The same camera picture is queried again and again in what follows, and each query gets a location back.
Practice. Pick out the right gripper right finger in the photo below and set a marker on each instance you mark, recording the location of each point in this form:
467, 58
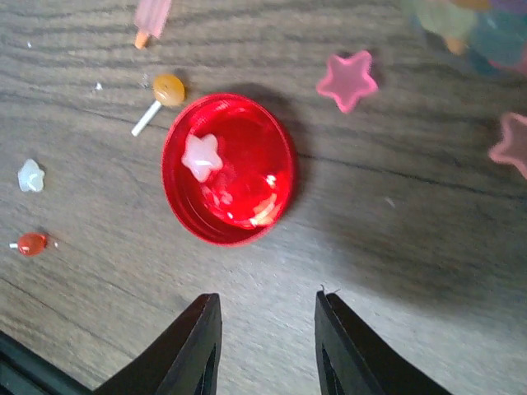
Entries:
353, 359

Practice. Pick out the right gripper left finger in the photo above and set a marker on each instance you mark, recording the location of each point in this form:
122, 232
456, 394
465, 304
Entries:
184, 359

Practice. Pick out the red round lid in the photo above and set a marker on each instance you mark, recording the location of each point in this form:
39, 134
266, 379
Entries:
241, 202

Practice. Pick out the clear plastic jar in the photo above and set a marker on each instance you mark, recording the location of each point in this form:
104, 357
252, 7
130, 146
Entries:
481, 37

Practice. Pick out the red lollipop on table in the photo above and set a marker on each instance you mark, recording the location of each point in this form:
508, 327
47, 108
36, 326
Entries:
30, 244

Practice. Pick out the white star candy in lid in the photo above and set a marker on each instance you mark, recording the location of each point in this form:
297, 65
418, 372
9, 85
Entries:
201, 157

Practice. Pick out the white star candy on table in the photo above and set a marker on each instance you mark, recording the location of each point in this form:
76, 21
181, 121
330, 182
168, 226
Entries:
31, 177

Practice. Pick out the pink star candy right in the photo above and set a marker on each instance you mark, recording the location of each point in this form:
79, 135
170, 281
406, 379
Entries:
511, 149

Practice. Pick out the orange lollipop near lid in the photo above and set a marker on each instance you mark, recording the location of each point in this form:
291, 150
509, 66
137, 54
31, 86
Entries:
168, 91

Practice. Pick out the pink star candy on table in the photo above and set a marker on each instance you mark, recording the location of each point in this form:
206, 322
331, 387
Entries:
347, 80

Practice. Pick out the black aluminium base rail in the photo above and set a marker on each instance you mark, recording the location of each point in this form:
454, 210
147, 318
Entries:
24, 372

